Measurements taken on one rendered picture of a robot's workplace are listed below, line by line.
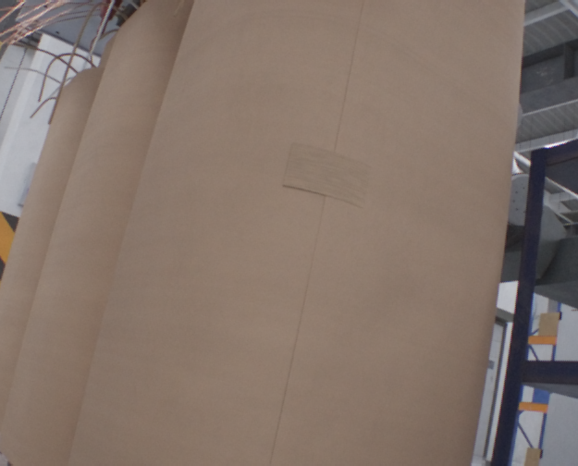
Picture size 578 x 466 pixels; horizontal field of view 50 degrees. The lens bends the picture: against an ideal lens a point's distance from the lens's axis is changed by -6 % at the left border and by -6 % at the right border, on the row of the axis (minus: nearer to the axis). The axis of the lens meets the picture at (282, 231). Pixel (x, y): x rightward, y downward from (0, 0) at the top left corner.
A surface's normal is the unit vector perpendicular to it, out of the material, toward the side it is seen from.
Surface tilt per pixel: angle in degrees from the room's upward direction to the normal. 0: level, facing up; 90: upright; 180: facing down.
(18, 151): 90
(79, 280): 90
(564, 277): 90
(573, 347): 90
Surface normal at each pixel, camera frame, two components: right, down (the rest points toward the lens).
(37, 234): -0.49, -0.32
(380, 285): 0.58, -0.09
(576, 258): -0.88, -0.29
